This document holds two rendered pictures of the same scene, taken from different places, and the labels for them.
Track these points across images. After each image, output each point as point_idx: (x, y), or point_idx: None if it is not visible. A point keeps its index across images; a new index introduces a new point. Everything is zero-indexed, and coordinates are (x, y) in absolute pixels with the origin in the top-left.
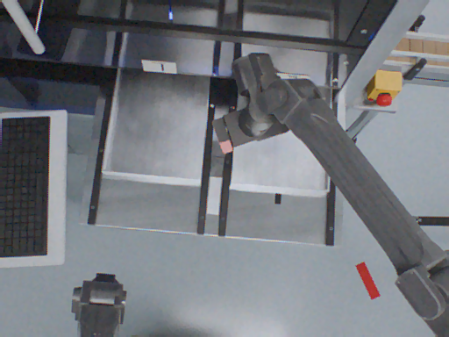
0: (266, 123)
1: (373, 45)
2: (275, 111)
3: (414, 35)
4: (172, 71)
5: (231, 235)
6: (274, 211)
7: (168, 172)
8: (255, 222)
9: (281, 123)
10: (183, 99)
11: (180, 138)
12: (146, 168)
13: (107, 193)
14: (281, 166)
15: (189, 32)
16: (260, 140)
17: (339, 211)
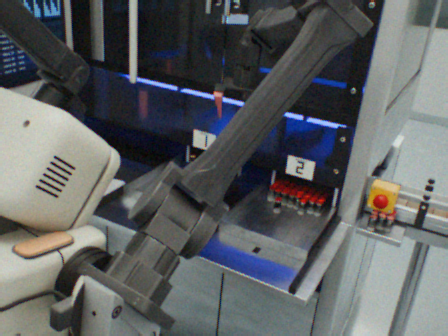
0: (247, 45)
1: (362, 110)
2: (254, 26)
3: (424, 191)
4: None
5: (198, 255)
6: (248, 255)
7: None
8: (226, 255)
9: (255, 27)
10: None
11: (195, 198)
12: None
13: (116, 203)
14: (270, 234)
15: (230, 91)
16: (245, 98)
17: (314, 277)
